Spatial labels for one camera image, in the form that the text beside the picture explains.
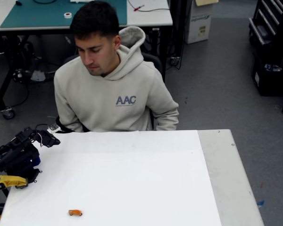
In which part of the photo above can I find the white cardboard box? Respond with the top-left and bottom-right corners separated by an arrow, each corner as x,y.
184,0 -> 220,45

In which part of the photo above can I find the white work table black frame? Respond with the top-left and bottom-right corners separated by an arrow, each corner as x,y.
0,0 -> 174,120

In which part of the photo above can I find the small white wrist camera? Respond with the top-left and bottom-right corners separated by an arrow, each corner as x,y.
47,124 -> 61,134

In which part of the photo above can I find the grey caster wheel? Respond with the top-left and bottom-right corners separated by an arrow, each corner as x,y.
0,106 -> 16,120

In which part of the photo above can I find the black tool cart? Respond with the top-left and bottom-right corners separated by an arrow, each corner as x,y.
248,0 -> 283,46

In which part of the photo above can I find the black storage bin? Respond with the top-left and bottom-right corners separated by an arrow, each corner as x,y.
250,50 -> 283,97

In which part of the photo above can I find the black office chair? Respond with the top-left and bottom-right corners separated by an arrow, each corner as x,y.
55,52 -> 165,132

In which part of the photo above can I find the green cutting mat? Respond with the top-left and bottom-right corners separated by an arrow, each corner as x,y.
0,0 -> 128,29

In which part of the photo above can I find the man in beige hoodie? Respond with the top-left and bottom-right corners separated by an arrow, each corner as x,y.
53,0 -> 180,133

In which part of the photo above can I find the thin grey cable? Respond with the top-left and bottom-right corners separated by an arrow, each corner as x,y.
127,0 -> 171,13

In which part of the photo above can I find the large white paper sheet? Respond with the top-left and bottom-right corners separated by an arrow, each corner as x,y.
0,129 -> 223,226

